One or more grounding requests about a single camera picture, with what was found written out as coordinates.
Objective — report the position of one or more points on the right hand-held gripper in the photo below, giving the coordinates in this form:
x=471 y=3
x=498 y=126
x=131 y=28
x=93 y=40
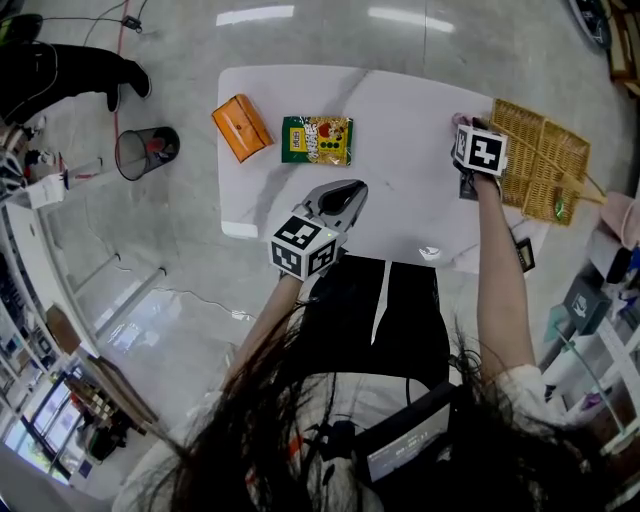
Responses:
x=482 y=152

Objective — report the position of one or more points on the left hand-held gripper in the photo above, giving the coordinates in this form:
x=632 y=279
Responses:
x=300 y=247

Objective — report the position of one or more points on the small pink object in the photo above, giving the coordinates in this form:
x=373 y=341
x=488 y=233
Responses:
x=461 y=120

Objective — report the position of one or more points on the woven wicker basket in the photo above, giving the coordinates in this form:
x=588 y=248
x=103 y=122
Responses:
x=530 y=130

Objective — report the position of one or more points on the large green snack bag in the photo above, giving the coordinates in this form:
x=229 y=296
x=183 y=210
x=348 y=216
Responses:
x=317 y=142

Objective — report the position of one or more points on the thin green packet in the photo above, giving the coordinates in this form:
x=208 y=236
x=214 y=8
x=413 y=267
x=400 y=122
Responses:
x=559 y=209

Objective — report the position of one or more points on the person's left forearm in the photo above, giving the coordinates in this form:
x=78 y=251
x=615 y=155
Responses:
x=272 y=320

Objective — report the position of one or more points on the person's right forearm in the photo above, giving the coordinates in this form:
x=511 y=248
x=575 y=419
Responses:
x=500 y=280

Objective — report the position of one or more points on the white marble coffee table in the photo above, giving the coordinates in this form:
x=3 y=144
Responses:
x=400 y=150

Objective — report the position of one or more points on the person's black trousers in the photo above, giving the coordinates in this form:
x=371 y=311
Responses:
x=345 y=310

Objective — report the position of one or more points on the orange tissue box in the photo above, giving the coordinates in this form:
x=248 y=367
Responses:
x=242 y=127

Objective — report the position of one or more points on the pink bucket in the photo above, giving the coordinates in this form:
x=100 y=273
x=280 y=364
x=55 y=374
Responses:
x=622 y=220

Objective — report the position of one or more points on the white cylinder with black face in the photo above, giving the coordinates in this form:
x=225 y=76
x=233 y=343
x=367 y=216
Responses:
x=617 y=265

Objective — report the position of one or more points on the black mesh waste bin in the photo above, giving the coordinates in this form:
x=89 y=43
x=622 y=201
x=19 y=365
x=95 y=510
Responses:
x=145 y=155

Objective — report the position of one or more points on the dark grey box white logo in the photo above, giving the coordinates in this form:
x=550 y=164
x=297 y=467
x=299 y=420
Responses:
x=585 y=305

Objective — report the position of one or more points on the black screen device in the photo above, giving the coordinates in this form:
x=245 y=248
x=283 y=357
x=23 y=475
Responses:
x=405 y=445

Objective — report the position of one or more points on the white curved shelf unit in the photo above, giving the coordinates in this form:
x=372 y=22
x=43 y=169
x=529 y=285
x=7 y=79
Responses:
x=620 y=350

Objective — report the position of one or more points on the person's white printed shirt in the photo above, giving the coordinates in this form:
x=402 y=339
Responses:
x=525 y=395

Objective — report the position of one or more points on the brown wooden board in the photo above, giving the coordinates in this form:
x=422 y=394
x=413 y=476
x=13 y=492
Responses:
x=125 y=395

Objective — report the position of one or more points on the purple paper flower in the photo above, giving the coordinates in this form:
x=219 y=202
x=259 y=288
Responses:
x=591 y=401

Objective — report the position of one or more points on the brown wooden box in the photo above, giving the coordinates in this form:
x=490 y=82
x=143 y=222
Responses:
x=62 y=330

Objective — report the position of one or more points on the white desk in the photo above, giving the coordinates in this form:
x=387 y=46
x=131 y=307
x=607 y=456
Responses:
x=40 y=270

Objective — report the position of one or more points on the black green oval board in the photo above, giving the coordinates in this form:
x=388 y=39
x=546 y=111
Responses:
x=20 y=25

